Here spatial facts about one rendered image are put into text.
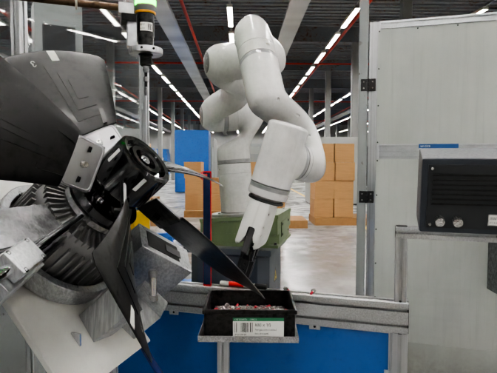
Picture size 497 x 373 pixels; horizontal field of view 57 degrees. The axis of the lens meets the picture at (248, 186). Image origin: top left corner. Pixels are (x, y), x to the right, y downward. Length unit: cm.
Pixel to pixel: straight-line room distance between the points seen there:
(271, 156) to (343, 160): 823
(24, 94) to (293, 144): 48
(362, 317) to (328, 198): 789
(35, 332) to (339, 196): 850
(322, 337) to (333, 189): 787
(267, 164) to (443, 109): 188
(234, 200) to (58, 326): 87
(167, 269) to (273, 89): 46
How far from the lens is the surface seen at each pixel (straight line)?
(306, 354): 135
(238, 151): 161
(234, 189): 160
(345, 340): 132
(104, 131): 97
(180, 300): 139
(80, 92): 102
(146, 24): 101
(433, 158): 117
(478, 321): 284
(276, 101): 100
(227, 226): 157
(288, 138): 90
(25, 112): 79
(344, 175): 913
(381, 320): 128
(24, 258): 71
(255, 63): 105
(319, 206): 910
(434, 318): 281
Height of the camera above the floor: 122
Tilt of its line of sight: 3 degrees down
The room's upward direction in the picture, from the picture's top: straight up
